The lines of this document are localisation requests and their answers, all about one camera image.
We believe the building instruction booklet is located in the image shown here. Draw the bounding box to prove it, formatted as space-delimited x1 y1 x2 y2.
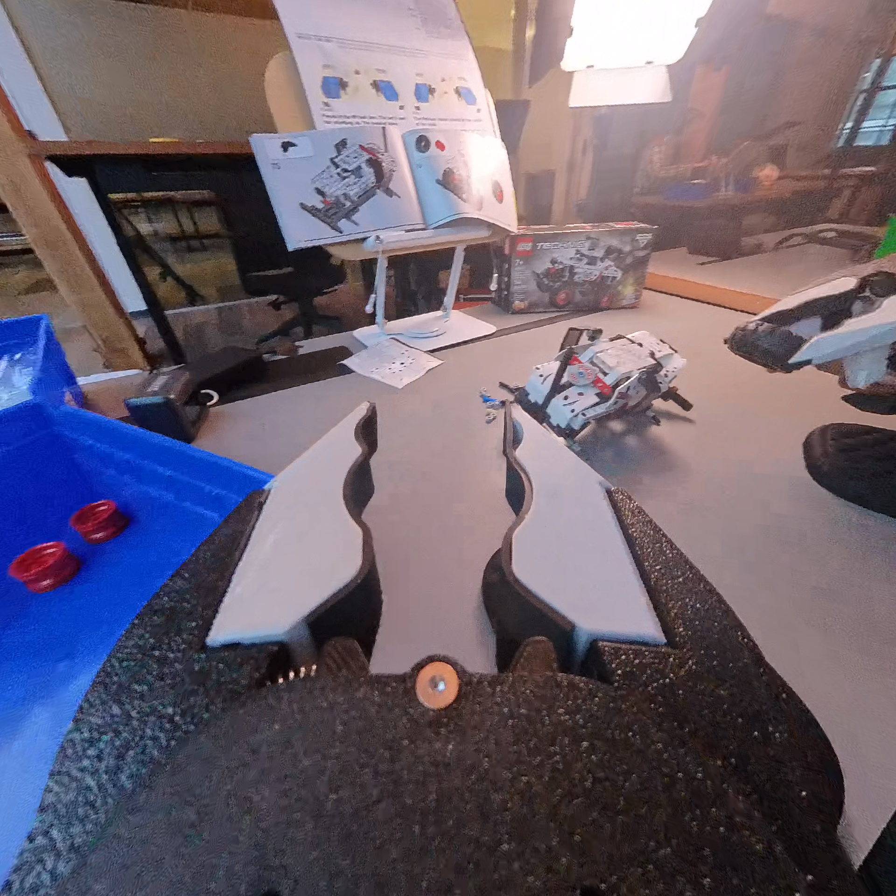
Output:
250 124 520 253

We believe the black power adapter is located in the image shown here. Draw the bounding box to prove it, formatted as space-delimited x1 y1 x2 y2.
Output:
140 346 270 407

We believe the toy truck set box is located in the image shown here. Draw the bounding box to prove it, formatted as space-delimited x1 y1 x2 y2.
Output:
493 222 659 315

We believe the paned window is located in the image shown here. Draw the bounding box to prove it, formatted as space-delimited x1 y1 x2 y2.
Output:
835 49 896 151

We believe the red toy wheel hub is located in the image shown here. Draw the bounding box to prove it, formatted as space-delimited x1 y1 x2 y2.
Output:
70 499 131 544
9 541 82 593

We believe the bright studio light panel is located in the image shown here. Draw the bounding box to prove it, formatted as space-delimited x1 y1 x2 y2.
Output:
560 0 718 109

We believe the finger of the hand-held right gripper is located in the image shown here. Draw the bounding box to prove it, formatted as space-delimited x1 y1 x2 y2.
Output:
789 299 896 371
726 271 896 373

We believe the black office chair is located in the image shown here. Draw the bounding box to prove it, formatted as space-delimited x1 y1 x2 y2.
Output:
224 168 348 344

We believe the black honeycomb pad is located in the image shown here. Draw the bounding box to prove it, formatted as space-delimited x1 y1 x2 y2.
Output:
801 422 896 520

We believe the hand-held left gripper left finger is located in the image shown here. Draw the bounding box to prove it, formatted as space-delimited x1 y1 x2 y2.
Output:
206 402 382 652

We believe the blue plastic bin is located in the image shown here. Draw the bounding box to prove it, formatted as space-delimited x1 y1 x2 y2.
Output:
0 314 88 410
0 404 274 876

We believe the white booklet stand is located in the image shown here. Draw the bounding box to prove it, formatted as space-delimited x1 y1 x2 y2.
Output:
325 224 498 351

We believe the printed paper sheet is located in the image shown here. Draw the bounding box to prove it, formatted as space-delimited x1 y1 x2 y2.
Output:
273 0 498 138

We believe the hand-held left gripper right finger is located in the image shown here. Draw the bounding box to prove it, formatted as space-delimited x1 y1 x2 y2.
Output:
483 404 669 652

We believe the white sticker sheet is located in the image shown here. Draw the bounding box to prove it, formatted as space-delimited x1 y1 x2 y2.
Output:
342 336 443 390

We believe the white toy brick truck model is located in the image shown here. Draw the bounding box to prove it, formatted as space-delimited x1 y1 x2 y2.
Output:
502 327 695 446

